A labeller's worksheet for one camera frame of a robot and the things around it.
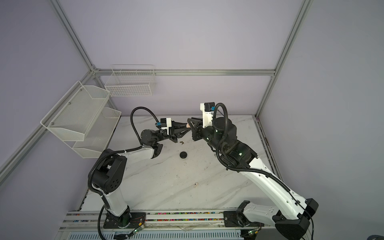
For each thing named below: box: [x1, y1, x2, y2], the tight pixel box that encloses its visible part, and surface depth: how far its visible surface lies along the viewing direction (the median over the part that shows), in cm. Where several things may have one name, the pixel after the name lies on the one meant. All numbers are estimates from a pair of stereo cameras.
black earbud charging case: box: [179, 151, 188, 159], surface depth 100 cm
